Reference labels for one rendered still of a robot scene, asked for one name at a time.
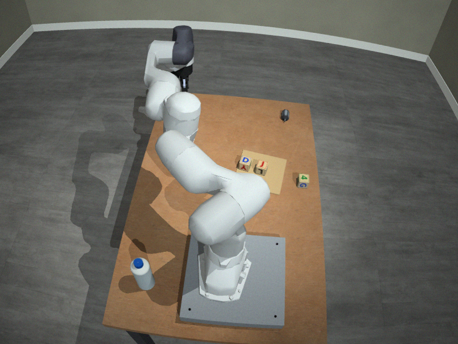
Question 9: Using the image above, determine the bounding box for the white bottle with blue cap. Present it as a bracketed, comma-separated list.
[130, 257, 155, 290]

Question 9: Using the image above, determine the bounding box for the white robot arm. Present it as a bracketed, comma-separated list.
[144, 25, 270, 302]

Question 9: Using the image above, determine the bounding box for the beige square mat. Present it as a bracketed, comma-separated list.
[236, 150, 287, 195]

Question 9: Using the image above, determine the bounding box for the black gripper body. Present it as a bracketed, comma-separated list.
[175, 64, 193, 84]

